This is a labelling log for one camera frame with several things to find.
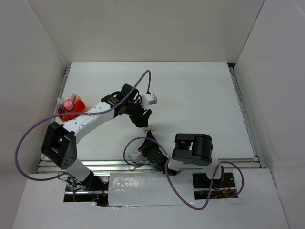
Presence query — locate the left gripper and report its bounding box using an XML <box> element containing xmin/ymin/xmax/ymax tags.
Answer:
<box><xmin>124</xmin><ymin>98</ymin><xmax>152</xmax><ymax>128</ymax></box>

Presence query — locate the pink mini stapler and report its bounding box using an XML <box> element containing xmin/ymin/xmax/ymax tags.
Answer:
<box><xmin>142</xmin><ymin>125</ymin><xmax>155</xmax><ymax>133</ymax></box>

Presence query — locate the orange highlighter marker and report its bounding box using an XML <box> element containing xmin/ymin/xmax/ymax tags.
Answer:
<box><xmin>74</xmin><ymin>96</ymin><xmax>81</xmax><ymax>104</ymax></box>

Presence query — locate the lilac highlighter marker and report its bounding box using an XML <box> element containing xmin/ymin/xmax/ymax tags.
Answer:
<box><xmin>70</xmin><ymin>93</ymin><xmax>77</xmax><ymax>103</ymax></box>

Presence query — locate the pink round container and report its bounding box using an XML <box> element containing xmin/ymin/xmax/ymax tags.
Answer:
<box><xmin>63</xmin><ymin>100</ymin><xmax>74</xmax><ymax>111</ymax></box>

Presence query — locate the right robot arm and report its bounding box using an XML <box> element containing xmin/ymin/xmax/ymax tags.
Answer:
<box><xmin>134</xmin><ymin>131</ymin><xmax>224</xmax><ymax>187</ymax></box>

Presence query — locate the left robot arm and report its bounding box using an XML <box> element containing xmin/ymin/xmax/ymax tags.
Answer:
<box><xmin>41</xmin><ymin>84</ymin><xmax>157</xmax><ymax>190</ymax></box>

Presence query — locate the white cover sheet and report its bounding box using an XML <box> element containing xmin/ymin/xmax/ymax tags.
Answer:
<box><xmin>108</xmin><ymin>172</ymin><xmax>183</xmax><ymax>207</ymax></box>

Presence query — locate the orange round pen holder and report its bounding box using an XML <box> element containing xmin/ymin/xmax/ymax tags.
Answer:
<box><xmin>57</xmin><ymin>99</ymin><xmax>87</xmax><ymax>122</ymax></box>

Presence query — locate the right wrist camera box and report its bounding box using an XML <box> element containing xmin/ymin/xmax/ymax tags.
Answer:
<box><xmin>128</xmin><ymin>152</ymin><xmax>144</xmax><ymax>164</ymax></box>

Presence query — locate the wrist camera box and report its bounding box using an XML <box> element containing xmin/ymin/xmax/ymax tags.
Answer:
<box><xmin>142</xmin><ymin>93</ymin><xmax>157</xmax><ymax>110</ymax></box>
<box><xmin>128</xmin><ymin>152</ymin><xmax>144</xmax><ymax>164</ymax></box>

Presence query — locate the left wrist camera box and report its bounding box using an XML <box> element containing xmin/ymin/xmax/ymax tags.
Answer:
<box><xmin>142</xmin><ymin>93</ymin><xmax>157</xmax><ymax>110</ymax></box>

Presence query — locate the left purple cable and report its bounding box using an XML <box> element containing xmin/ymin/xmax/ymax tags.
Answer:
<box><xmin>14</xmin><ymin>70</ymin><xmax>153</xmax><ymax>202</ymax></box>

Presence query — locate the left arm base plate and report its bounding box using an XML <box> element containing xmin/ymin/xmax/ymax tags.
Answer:
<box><xmin>62</xmin><ymin>176</ymin><xmax>110</xmax><ymax>207</ymax></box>

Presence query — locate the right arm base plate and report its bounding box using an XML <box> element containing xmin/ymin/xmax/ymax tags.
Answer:
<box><xmin>193</xmin><ymin>172</ymin><xmax>238</xmax><ymax>200</ymax></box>

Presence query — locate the aluminium left rail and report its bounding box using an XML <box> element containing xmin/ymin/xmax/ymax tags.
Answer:
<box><xmin>40</xmin><ymin>66</ymin><xmax>71</xmax><ymax>158</ymax></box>

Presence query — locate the aluminium rail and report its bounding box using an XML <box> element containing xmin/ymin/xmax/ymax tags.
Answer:
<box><xmin>40</xmin><ymin>66</ymin><xmax>71</xmax><ymax>158</ymax></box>
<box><xmin>37</xmin><ymin>157</ymin><xmax>261</xmax><ymax>173</ymax></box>
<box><xmin>227</xmin><ymin>63</ymin><xmax>267</xmax><ymax>169</ymax></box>

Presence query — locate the aluminium front rail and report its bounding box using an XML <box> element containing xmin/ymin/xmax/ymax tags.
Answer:
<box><xmin>37</xmin><ymin>157</ymin><xmax>261</xmax><ymax>173</ymax></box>

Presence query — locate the aluminium right rail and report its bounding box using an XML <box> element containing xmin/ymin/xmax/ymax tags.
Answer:
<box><xmin>227</xmin><ymin>63</ymin><xmax>267</xmax><ymax>169</ymax></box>

